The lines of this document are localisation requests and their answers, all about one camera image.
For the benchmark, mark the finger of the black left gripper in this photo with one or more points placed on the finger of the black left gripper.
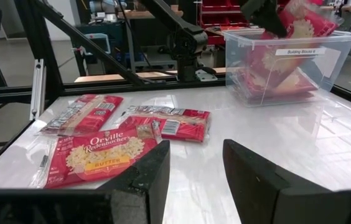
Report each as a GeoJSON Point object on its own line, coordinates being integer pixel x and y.
{"type": "Point", "coordinates": [265, 17]}

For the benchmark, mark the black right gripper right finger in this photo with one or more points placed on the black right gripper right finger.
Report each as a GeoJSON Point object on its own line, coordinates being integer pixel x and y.
{"type": "Point", "coordinates": [253, 186]}

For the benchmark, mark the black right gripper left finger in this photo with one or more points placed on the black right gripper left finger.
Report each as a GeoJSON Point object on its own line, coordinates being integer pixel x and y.
{"type": "Point", "coordinates": [144, 186]}

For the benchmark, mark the red popcorn bag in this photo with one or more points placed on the red popcorn bag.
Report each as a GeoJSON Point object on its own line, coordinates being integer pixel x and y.
{"type": "Point", "coordinates": [250, 93]}
{"type": "Point", "coordinates": [287, 87]}
{"type": "Point", "coordinates": [178, 127]}
{"type": "Point", "coordinates": [85, 115]}
{"type": "Point", "coordinates": [101, 155]}
{"type": "Point", "coordinates": [306, 28]}

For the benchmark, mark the grey background robot arm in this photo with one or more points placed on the grey background robot arm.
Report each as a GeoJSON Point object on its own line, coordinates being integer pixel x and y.
{"type": "Point", "coordinates": [107, 7]}

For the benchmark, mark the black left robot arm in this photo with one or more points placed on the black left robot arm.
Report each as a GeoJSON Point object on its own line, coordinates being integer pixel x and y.
{"type": "Point", "coordinates": [188, 40]}

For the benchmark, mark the red storage bin rack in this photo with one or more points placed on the red storage bin rack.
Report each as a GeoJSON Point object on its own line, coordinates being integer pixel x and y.
{"type": "Point", "coordinates": [219, 12]}

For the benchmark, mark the clear plastic storage bin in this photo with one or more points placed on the clear plastic storage bin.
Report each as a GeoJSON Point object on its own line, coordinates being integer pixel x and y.
{"type": "Point", "coordinates": [334, 71]}

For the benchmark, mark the wooden workbench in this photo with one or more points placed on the wooden workbench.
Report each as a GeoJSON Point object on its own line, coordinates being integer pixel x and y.
{"type": "Point", "coordinates": [150, 13]}

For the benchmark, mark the wooden plank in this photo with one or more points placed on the wooden plank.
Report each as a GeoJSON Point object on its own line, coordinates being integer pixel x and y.
{"type": "Point", "coordinates": [107, 77]}

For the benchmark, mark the teal machine cabinet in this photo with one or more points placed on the teal machine cabinet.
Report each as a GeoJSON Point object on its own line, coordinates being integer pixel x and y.
{"type": "Point", "coordinates": [101, 40]}

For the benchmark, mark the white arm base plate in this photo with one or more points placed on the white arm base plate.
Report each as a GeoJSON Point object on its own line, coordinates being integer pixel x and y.
{"type": "Point", "coordinates": [207, 75]}

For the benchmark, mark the black aluminium table frame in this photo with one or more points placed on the black aluminium table frame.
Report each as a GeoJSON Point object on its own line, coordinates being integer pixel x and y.
{"type": "Point", "coordinates": [101, 88]}

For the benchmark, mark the silver aluminium bracket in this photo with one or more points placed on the silver aluminium bracket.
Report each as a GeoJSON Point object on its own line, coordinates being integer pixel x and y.
{"type": "Point", "coordinates": [38, 87]}

